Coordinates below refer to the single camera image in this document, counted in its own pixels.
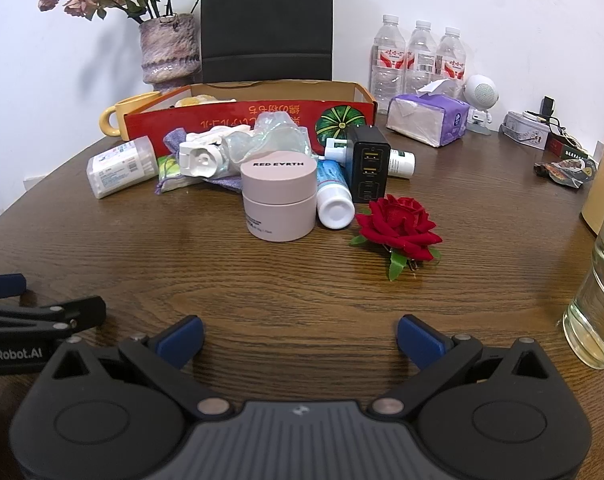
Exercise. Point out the glass of water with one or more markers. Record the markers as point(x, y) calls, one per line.
point(596, 320)

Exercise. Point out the black chair back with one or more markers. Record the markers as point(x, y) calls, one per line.
point(267, 10)

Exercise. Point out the pink cosmetic jar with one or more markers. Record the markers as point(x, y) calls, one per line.
point(279, 195)

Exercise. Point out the purple tissue pack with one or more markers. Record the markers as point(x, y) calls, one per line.
point(421, 120)

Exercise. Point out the cotton swab container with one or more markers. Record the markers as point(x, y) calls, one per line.
point(119, 165)

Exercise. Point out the clear plastic bag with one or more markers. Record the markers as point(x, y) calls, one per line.
point(277, 135)

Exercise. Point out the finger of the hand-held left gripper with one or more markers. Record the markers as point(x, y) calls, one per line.
point(2, 286)
point(82, 310)

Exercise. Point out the crumpled snack packet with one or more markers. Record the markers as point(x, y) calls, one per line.
point(566, 172)

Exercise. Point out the white tube blue label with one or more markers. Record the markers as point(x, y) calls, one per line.
point(334, 195)

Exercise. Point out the yellow ceramic mug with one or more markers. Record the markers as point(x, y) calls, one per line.
point(132, 105)

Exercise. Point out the white bottle green label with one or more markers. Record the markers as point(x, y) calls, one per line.
point(401, 162)

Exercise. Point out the clear water bottle red label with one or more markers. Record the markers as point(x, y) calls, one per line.
point(387, 60)
point(451, 57)
point(421, 55)

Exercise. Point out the dark red box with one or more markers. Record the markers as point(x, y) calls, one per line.
point(566, 146)

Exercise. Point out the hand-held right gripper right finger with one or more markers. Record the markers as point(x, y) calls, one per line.
point(421, 340)

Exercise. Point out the white plastic device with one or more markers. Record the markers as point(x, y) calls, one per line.
point(202, 160)

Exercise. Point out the purple ceramic vase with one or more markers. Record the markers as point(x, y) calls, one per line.
point(169, 50)

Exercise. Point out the black power adapter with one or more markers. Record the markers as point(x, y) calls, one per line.
point(548, 106)

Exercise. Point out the black multi-port charger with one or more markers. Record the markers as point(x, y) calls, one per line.
point(367, 160)

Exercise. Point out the pale yellow packet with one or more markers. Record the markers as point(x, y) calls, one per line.
point(202, 99)

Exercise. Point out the green packet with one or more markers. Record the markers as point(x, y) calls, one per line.
point(172, 172)

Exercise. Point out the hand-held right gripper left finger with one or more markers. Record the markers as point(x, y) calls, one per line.
point(182, 340)

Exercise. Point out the red fabric rose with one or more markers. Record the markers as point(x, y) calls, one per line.
point(396, 222)

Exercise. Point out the white robot-shaped speaker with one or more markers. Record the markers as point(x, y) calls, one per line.
point(481, 92)

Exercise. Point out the red cardboard box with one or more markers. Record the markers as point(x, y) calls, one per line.
point(222, 116)

